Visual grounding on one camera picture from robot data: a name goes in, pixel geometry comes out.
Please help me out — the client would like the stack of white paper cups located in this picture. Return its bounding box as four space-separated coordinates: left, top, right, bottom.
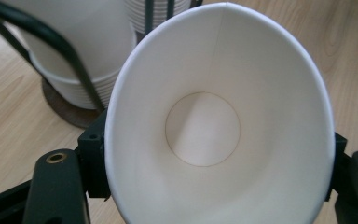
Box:
0 0 138 111
124 0 194 35

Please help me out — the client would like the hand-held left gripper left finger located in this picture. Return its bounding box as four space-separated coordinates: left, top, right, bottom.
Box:
77 108 112 201

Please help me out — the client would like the single white paper cup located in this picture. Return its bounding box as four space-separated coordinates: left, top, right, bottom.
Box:
104 2 337 224

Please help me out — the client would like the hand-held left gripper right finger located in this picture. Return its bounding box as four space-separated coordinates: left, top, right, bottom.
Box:
324 132 352 202

